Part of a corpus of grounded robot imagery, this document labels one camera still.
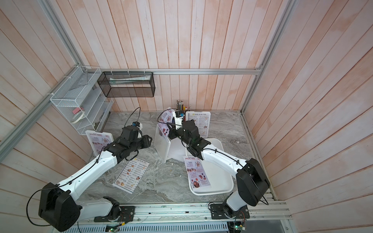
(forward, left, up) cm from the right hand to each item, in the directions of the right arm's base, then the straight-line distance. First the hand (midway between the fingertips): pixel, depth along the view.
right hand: (166, 123), depth 78 cm
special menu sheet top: (-5, +40, -11) cm, 42 cm away
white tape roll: (0, +52, 0) cm, 52 cm away
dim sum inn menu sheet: (-19, +23, -27) cm, 40 cm away
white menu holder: (-10, 0, -11) cm, 14 cm away
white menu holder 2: (-1, +47, -6) cm, 47 cm away
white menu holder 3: (+13, -21, -11) cm, 28 cm away
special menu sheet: (+2, +1, +1) cm, 3 cm away
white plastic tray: (-22, -32, -27) cm, 47 cm away
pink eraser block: (+7, +53, +3) cm, 53 cm away
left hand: (-5, +10, -10) cm, 15 cm away
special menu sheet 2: (-18, -17, -24) cm, 34 cm away
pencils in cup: (+25, -6, -10) cm, 28 cm away
